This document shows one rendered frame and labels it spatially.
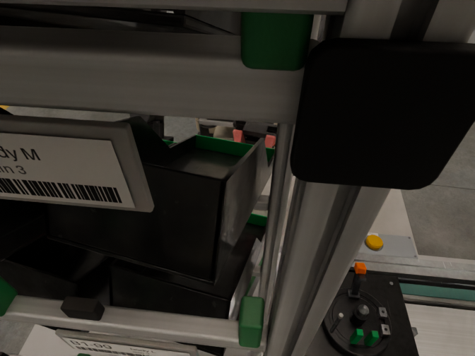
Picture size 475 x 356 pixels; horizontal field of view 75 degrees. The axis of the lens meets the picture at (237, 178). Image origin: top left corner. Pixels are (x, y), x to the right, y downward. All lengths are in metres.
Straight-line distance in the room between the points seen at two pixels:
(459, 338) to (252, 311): 0.78
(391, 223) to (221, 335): 0.95
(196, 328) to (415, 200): 2.37
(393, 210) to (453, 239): 1.29
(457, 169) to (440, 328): 2.15
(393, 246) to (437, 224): 1.53
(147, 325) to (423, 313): 0.77
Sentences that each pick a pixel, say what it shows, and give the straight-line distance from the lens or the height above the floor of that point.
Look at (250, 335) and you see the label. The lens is 0.17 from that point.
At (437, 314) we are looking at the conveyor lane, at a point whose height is 0.92.
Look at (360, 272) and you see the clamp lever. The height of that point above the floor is 1.06.
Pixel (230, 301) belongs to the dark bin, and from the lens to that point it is 0.31.
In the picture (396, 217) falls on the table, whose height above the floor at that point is 0.86.
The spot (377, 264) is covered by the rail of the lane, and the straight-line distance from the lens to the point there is 0.87.
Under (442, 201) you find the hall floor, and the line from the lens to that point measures 2.61.
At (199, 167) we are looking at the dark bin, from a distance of 0.40.
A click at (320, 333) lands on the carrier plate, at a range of 0.74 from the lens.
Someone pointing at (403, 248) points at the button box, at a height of 0.96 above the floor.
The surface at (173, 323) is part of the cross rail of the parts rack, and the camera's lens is 0.20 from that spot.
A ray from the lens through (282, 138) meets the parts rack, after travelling 0.28.
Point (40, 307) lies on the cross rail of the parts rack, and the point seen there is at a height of 1.47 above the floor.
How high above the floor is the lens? 1.66
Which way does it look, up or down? 45 degrees down
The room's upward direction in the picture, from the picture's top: straight up
